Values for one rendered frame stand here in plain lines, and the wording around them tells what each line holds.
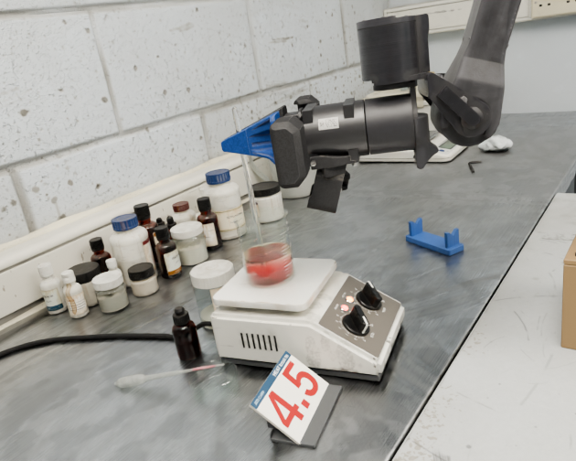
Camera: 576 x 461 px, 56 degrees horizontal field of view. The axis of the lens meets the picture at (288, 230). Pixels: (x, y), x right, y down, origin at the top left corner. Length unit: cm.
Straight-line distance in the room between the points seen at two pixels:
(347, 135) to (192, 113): 72
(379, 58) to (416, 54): 4
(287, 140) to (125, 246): 49
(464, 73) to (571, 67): 137
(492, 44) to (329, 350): 34
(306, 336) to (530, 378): 23
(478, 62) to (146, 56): 74
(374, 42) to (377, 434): 37
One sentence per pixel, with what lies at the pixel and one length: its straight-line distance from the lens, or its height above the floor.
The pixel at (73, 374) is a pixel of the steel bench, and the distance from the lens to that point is 75.
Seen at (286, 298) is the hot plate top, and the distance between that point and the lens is 60.
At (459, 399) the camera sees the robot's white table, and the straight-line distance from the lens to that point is 58.
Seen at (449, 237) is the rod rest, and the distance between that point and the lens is 87.
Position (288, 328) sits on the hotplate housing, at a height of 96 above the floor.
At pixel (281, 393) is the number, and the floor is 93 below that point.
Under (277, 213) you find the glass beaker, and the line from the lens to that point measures 65.
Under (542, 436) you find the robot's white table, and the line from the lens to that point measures 55.
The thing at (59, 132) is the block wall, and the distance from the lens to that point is 102.
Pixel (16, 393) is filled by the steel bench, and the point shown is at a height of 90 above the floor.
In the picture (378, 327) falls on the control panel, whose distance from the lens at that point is 63.
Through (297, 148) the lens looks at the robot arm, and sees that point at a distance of 49.
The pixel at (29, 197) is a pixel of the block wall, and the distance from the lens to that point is 99.
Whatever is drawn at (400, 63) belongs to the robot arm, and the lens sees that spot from 54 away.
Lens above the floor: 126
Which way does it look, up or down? 20 degrees down
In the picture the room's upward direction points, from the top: 9 degrees counter-clockwise
